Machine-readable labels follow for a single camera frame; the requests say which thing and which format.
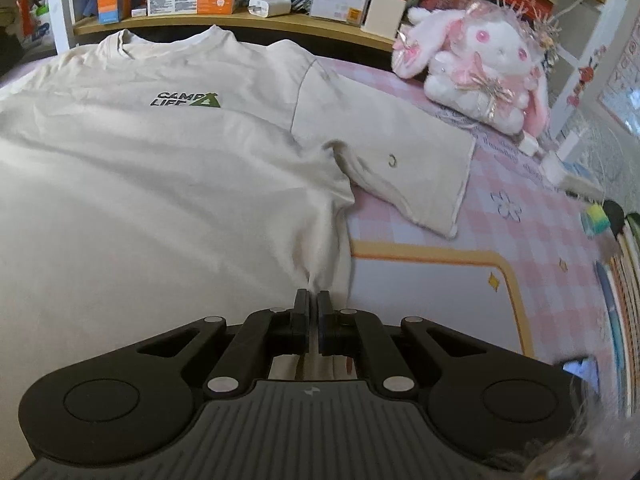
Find colourful cube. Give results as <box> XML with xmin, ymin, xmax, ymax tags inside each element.
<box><xmin>580</xmin><ymin>203</ymin><xmax>612</xmax><ymax>237</ymax></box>

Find small beige box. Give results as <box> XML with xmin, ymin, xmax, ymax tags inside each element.
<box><xmin>361</xmin><ymin>0</ymin><xmax>407</xmax><ymax>40</ymax></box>

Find pink checked table mat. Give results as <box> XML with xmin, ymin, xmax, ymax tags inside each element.
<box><xmin>0</xmin><ymin>35</ymin><xmax>626</xmax><ymax>391</ymax></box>

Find wooden bookshelf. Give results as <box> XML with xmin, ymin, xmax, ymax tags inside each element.
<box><xmin>74</xmin><ymin>0</ymin><xmax>606</xmax><ymax>53</ymax></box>

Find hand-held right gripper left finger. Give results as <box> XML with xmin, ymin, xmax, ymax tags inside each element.
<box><xmin>135</xmin><ymin>288</ymin><xmax>312</xmax><ymax>399</ymax></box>

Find white shelf frame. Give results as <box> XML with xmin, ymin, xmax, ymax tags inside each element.
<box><xmin>45</xmin><ymin>0</ymin><xmax>76</xmax><ymax>53</ymax></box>

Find white plug adapter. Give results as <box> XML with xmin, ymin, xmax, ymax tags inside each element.
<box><xmin>556</xmin><ymin>127</ymin><xmax>587</xmax><ymax>161</ymax></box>

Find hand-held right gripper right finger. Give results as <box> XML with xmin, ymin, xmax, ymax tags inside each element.
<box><xmin>317</xmin><ymin>290</ymin><xmax>501</xmax><ymax>401</ymax></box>

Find flat orange white box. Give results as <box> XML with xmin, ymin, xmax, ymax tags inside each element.
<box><xmin>147</xmin><ymin>0</ymin><xmax>240</xmax><ymax>16</ymax></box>

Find stack of colourful books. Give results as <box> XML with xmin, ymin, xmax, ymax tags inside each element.
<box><xmin>595</xmin><ymin>220</ymin><xmax>640</xmax><ymax>411</ymax></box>

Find pink white bunny plush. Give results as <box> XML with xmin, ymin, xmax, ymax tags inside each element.
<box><xmin>391</xmin><ymin>0</ymin><xmax>551</xmax><ymax>136</ymax></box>

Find wall poster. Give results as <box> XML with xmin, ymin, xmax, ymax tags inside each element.
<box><xmin>597</xmin><ymin>35</ymin><xmax>640</xmax><ymax>136</ymax></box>

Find white printed desk mat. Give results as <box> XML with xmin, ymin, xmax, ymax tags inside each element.
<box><xmin>347</xmin><ymin>240</ymin><xmax>568</xmax><ymax>376</ymax></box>

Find red figure sticker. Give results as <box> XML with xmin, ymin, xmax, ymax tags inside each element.
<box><xmin>567</xmin><ymin>47</ymin><xmax>603</xmax><ymax>108</ymax></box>

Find cream t-shirt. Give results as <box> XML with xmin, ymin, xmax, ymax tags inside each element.
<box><xmin>0</xmin><ymin>25</ymin><xmax>476</xmax><ymax>461</ymax></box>

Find white charger block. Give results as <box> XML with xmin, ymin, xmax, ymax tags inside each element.
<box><xmin>248</xmin><ymin>0</ymin><xmax>292</xmax><ymax>18</ymax></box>

